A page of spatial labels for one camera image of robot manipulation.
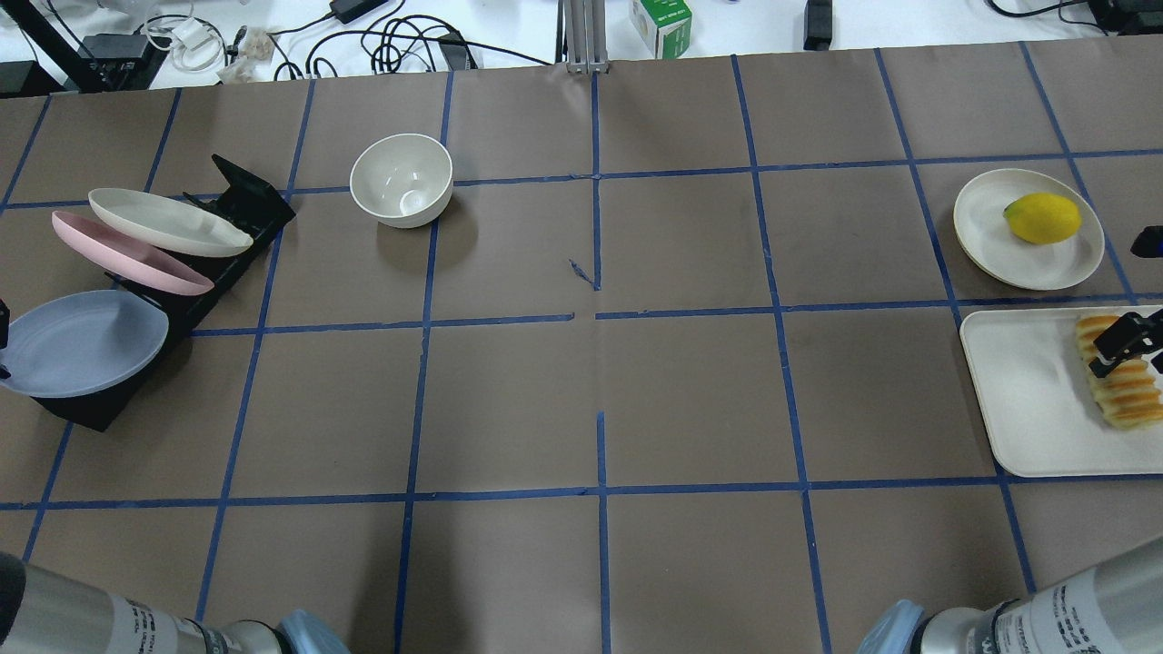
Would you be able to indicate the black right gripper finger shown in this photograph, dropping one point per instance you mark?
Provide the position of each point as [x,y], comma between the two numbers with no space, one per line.
[1149,243]
[1131,336]

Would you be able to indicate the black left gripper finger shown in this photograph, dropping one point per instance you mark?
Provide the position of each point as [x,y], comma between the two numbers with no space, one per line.
[5,328]

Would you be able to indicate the striped bread loaf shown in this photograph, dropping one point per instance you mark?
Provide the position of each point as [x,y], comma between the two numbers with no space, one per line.
[1129,396]

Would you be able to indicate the blue round plate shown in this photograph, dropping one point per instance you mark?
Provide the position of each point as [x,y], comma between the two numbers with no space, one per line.
[81,343]

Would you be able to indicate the pink round plate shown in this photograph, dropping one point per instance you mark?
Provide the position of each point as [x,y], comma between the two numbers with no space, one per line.
[127,257]

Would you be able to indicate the cream round plate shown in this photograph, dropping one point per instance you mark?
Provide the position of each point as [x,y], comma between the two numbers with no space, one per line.
[984,236]

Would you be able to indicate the cream plate in rack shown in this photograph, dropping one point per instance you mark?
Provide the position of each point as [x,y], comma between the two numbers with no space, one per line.
[167,224]

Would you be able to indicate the black plate rack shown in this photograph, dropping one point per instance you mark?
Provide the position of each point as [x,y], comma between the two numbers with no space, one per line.
[248,203]

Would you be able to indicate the yellow lemon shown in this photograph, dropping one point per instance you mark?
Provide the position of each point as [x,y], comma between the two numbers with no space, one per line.
[1043,218]

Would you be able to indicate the white rectangular tray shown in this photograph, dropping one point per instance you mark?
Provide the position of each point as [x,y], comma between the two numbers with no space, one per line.
[1038,410]

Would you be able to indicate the white bowl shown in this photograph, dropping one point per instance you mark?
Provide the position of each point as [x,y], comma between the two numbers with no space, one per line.
[404,181]

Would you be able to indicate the black power adapter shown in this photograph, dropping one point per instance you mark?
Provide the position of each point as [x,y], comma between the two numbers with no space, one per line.
[347,11]

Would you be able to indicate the green white carton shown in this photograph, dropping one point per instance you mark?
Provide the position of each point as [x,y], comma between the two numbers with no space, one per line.
[664,26]

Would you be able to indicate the aluminium frame post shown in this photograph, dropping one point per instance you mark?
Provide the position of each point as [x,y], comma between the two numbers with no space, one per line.
[582,40]

